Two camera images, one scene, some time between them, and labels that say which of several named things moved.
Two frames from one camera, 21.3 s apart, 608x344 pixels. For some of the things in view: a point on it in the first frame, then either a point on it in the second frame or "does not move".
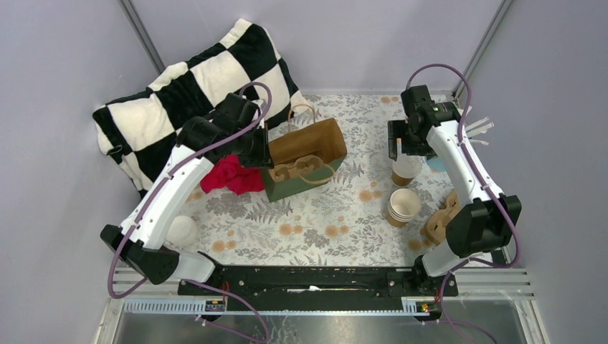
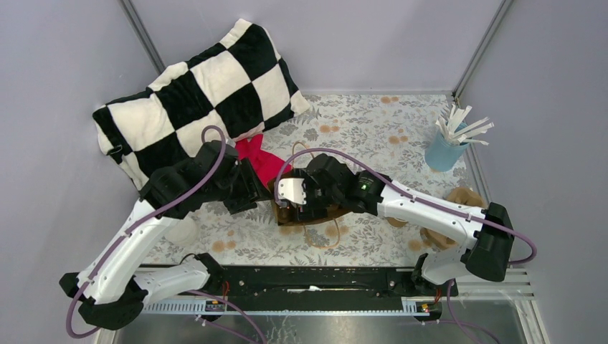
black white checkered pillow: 137,130 does not move
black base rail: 312,280 does not move
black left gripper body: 256,155 to 244,188
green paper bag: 304,160 to 287,216
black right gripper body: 411,143 to 316,197
